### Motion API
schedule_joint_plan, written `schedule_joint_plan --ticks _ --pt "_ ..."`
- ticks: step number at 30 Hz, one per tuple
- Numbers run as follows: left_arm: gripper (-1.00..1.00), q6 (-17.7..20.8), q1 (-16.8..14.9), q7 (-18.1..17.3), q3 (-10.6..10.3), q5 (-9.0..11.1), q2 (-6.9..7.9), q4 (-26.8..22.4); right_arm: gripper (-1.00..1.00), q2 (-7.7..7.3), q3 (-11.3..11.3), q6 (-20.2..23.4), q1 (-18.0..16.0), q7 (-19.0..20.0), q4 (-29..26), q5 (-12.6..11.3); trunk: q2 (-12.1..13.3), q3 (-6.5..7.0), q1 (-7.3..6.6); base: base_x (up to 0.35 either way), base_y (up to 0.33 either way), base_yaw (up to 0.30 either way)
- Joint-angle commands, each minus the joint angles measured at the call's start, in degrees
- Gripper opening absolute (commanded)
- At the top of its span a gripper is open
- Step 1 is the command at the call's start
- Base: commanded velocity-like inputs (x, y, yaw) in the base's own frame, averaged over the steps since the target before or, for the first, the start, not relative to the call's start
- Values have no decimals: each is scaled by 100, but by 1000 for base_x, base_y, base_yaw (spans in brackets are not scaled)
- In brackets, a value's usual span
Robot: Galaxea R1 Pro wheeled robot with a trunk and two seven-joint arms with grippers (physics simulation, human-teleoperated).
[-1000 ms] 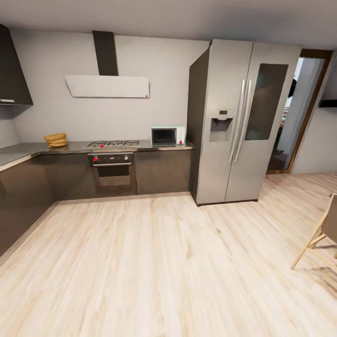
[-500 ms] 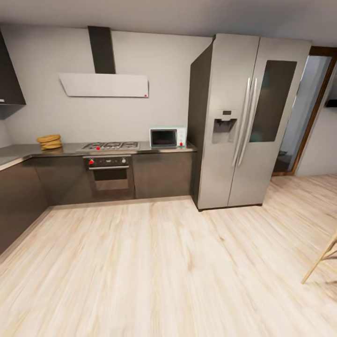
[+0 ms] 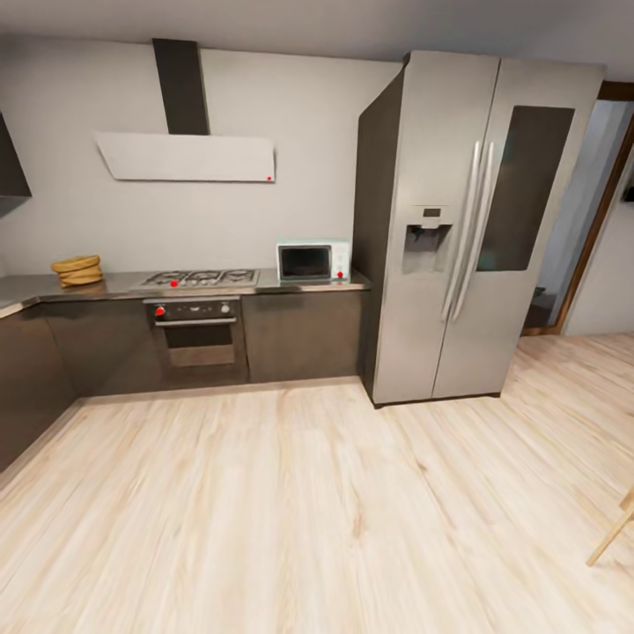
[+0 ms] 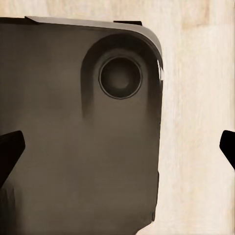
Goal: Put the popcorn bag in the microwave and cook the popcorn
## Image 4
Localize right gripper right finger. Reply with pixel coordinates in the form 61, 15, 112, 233
219, 130, 235, 170

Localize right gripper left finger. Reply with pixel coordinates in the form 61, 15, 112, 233
0, 130, 25, 189

